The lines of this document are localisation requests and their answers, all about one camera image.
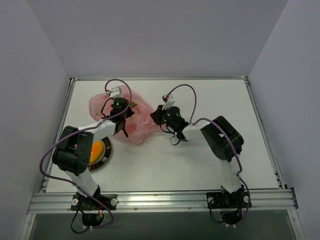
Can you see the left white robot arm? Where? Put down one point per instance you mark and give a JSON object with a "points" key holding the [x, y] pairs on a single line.
{"points": [[73, 151]]}

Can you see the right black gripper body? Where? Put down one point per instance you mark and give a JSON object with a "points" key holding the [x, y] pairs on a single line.
{"points": [[158, 115]]}

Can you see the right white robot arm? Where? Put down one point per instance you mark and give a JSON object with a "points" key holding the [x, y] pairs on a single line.
{"points": [[222, 138]]}

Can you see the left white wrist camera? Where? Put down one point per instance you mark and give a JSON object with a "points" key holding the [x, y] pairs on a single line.
{"points": [[115, 92]]}

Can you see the aluminium table frame rail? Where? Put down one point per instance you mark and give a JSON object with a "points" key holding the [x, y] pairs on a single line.
{"points": [[159, 177]]}

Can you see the fake yellow orange mango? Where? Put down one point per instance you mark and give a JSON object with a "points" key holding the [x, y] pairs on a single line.
{"points": [[97, 152]]}

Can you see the fake berry sprig with leaves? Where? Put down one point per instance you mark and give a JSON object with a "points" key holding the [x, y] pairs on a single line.
{"points": [[132, 105]]}

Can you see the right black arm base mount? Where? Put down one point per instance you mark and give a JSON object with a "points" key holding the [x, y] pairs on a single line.
{"points": [[228, 208]]}

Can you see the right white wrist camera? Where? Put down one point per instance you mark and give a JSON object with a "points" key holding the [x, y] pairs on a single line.
{"points": [[168, 101]]}

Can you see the pink plastic bag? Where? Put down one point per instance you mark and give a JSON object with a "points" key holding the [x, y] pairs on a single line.
{"points": [[138, 127]]}

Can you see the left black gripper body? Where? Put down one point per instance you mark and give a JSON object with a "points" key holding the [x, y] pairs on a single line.
{"points": [[122, 122]]}

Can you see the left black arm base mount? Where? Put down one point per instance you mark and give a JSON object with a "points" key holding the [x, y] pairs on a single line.
{"points": [[95, 211]]}

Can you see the black rimmed ceramic plate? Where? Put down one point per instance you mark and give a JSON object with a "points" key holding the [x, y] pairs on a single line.
{"points": [[108, 150]]}

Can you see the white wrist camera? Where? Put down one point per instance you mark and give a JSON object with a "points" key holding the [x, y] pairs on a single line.
{"points": [[115, 92], [168, 101]]}

